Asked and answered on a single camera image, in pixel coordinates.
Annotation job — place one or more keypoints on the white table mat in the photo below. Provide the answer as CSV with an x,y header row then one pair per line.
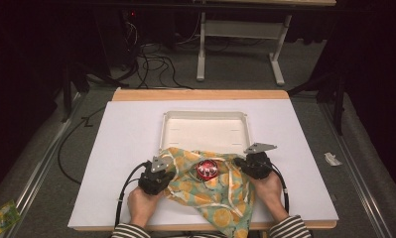
x,y
126,132

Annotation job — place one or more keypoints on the crumpled white wrapper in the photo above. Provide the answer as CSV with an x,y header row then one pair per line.
x,y
332,159

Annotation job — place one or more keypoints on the white plastic tray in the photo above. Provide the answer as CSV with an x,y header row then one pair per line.
x,y
205,132

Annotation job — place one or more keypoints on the black stand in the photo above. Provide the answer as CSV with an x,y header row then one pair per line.
x,y
66,92
339,102

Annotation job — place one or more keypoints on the orange print cloth bag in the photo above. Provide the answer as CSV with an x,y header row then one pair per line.
x,y
215,198

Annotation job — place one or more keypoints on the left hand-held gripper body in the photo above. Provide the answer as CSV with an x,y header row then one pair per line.
x,y
152,181

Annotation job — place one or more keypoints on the white desk frame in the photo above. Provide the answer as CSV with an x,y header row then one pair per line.
x,y
241,29

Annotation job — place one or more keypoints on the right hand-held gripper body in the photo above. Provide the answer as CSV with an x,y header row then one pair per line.
x,y
258,163

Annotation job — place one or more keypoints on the person's right hand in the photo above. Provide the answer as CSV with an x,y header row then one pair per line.
x,y
268,191

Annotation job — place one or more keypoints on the red can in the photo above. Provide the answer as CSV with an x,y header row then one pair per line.
x,y
207,170

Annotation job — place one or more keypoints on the metal floor rail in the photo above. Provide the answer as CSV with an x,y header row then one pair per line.
x,y
354,165
43,162

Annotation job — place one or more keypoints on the green packet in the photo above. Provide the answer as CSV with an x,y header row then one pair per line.
x,y
0,219

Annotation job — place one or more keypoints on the person's left hand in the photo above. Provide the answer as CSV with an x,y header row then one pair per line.
x,y
142,205

